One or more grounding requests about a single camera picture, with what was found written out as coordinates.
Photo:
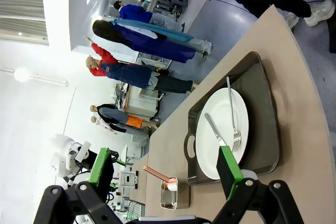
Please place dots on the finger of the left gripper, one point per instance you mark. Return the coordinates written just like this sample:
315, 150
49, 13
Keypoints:
114, 186
115, 156

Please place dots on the round ceiling lamp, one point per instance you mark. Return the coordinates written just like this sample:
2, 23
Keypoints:
21, 74

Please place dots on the mannequin grey jacket orange shorts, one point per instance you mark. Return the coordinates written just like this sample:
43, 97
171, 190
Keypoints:
115, 116

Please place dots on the small steel rectangular container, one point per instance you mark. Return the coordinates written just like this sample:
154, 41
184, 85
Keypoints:
181, 197

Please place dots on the mannequin red shirt denim apron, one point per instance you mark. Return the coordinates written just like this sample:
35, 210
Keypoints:
131, 73

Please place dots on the white cabinet unit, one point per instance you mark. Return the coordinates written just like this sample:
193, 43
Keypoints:
139, 103

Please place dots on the silver fork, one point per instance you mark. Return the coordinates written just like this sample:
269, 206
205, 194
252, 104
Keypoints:
231, 103

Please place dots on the dark metal serving tray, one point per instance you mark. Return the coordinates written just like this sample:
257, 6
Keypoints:
262, 103

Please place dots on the long-haired woman in blue cape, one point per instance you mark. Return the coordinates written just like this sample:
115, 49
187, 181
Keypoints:
157, 43

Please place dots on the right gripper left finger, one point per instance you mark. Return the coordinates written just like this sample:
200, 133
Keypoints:
101, 171

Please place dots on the small white device box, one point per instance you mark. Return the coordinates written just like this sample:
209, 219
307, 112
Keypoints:
127, 179

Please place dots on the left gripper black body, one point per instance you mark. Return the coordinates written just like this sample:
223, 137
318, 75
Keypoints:
84, 165

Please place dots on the white round plate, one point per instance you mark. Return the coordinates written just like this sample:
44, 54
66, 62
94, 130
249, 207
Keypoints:
210, 155

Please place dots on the person in blue jacket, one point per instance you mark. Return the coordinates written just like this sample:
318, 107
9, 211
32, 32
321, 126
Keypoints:
135, 12

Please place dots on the silver table knife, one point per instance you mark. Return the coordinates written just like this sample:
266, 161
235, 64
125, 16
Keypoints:
212, 127

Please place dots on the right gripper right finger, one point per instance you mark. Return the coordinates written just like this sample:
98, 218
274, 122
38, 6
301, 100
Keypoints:
233, 174

